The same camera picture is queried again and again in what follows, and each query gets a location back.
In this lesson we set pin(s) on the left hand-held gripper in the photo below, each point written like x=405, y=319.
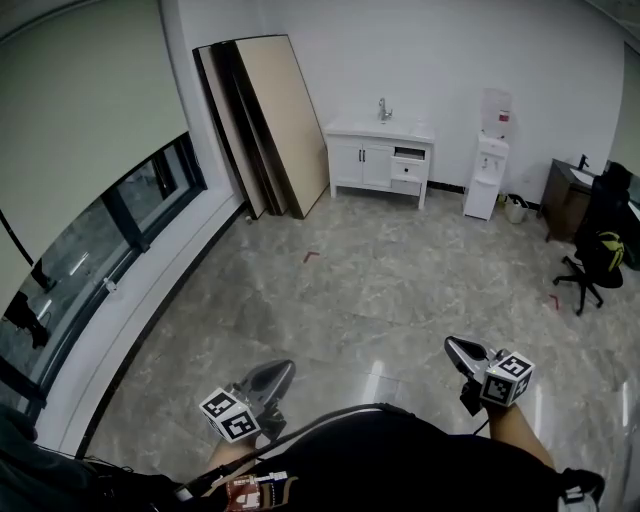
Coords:
x=227, y=415

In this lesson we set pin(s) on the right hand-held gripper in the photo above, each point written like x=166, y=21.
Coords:
x=505, y=382

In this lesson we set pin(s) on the white drawer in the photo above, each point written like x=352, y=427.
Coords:
x=406, y=187
x=407, y=169

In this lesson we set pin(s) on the person's right forearm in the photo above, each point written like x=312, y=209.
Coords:
x=520, y=435

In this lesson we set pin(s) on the black red chest device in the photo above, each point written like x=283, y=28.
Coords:
x=250, y=495

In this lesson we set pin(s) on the person's black shirt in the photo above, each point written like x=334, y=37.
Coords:
x=400, y=460

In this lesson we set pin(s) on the white trash bin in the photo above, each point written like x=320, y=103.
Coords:
x=515, y=212

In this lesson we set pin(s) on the white water dispenser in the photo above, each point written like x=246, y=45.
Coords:
x=482, y=185

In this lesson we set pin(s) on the yellow black backpack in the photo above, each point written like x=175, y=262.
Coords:
x=611, y=247

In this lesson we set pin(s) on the dark wooden cabinet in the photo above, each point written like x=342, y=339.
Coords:
x=562, y=200

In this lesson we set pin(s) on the black office chair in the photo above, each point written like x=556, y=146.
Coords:
x=607, y=200

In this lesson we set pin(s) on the white cabinet door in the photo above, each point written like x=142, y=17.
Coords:
x=347, y=165
x=377, y=166

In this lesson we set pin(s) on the white countertop basin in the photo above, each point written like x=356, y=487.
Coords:
x=582, y=176

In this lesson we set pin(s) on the black faucet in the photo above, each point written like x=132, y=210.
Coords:
x=583, y=161

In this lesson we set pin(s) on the dark framed window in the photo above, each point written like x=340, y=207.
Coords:
x=75, y=240

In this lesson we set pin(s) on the white vanity cabinet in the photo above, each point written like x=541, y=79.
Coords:
x=345, y=140

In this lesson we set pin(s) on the dark brown board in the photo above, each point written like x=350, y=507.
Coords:
x=252, y=125

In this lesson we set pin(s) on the chrome faucet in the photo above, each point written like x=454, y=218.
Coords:
x=383, y=110

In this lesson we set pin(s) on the beige board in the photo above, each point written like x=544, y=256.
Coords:
x=285, y=115
x=222, y=110

